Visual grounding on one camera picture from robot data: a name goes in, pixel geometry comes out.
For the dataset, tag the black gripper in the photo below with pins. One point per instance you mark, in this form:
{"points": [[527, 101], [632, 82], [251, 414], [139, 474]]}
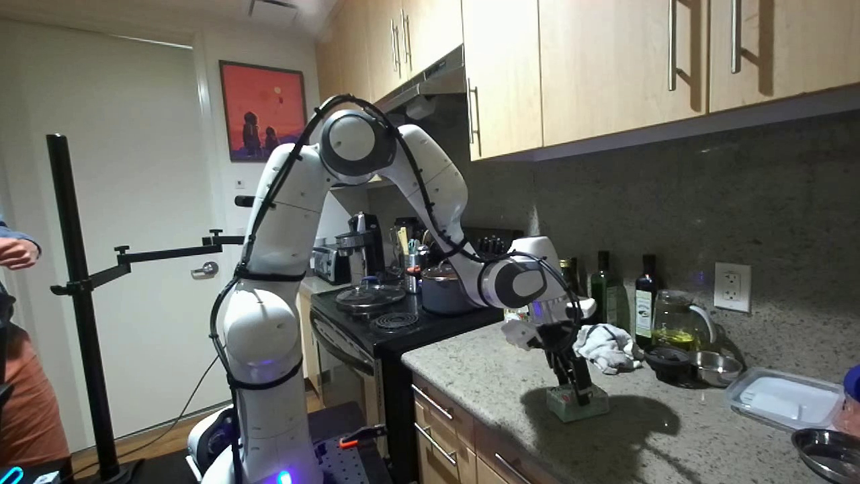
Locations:
{"points": [[556, 341]]}

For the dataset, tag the green juice box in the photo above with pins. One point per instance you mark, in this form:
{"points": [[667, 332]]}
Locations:
{"points": [[578, 410]]}

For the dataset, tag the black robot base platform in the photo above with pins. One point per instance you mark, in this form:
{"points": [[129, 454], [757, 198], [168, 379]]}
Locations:
{"points": [[352, 466]]}

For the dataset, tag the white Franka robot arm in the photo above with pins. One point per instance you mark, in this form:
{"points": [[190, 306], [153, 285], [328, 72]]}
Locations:
{"points": [[269, 223]]}

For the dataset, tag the bare human hand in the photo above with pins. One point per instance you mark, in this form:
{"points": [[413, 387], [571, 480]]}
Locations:
{"points": [[16, 251]]}

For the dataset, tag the white dish cloth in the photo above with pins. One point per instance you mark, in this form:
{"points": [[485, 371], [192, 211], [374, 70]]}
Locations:
{"points": [[613, 347]]}

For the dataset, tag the green wine bottle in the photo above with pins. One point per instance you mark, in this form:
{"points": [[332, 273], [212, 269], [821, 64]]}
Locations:
{"points": [[609, 297]]}

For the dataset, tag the small black bowl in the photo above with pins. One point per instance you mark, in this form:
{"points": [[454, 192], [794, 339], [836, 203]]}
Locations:
{"points": [[669, 366]]}

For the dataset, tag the dark olive oil bottle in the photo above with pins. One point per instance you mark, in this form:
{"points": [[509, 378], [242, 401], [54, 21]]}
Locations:
{"points": [[645, 304]]}

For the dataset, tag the glass pitcher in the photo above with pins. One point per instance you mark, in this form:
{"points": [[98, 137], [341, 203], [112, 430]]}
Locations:
{"points": [[687, 324]]}

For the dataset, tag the wooden lower cabinets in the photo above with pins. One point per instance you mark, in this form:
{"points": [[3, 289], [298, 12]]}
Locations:
{"points": [[446, 438]]}

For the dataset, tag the wooden cabinets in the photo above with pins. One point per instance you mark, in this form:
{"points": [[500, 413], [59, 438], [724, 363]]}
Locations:
{"points": [[609, 62], [446, 438]]}

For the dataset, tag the small metal bowl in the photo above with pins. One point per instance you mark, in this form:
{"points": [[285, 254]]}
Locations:
{"points": [[722, 366]]}

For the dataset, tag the grey cooking pot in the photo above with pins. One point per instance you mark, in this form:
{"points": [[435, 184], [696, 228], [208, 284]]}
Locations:
{"points": [[445, 293]]}

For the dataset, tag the black kitchen stove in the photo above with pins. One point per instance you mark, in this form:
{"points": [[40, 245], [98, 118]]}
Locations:
{"points": [[392, 403]]}

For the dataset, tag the utensil crock wooden spoons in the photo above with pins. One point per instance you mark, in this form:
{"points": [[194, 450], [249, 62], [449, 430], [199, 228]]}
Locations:
{"points": [[407, 245]]}

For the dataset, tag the glass pot lid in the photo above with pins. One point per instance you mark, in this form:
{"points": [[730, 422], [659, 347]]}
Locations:
{"points": [[370, 297]]}

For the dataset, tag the black coffee maker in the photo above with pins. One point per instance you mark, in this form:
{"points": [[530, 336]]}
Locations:
{"points": [[366, 242]]}

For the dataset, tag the large metal bowl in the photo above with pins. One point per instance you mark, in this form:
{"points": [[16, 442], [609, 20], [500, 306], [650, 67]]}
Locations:
{"points": [[829, 452]]}

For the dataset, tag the silver toaster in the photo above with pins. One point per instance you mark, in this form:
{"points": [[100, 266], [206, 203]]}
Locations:
{"points": [[337, 262]]}

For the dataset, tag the clear bottle blue cap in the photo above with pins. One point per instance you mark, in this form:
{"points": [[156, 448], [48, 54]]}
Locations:
{"points": [[851, 386]]}

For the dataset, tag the wooden upper cabinets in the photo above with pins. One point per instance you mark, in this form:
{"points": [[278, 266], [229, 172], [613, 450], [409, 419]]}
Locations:
{"points": [[609, 62]]}

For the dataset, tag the steel range hood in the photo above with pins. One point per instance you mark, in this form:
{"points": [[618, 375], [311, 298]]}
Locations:
{"points": [[430, 85]]}

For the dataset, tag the ceiling vent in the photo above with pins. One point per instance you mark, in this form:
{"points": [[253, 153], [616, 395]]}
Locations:
{"points": [[272, 9]]}

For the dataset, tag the white door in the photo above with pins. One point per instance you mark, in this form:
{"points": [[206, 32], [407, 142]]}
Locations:
{"points": [[152, 136]]}

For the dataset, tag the person in brown shirt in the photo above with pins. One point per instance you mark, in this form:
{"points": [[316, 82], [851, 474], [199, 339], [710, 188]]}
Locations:
{"points": [[28, 392]]}

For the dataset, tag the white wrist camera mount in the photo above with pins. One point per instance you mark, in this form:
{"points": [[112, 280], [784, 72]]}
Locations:
{"points": [[581, 310]]}

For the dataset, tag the white wall outlet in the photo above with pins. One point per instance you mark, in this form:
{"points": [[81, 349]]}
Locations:
{"points": [[732, 285]]}

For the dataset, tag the black stereo camera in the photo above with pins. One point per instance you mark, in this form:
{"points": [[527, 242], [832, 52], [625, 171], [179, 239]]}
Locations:
{"points": [[245, 200]]}

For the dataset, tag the red wall picture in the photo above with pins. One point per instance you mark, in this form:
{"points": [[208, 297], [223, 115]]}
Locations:
{"points": [[261, 110]]}

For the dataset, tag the black camera stand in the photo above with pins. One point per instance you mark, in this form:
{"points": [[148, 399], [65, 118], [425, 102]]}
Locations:
{"points": [[81, 269]]}

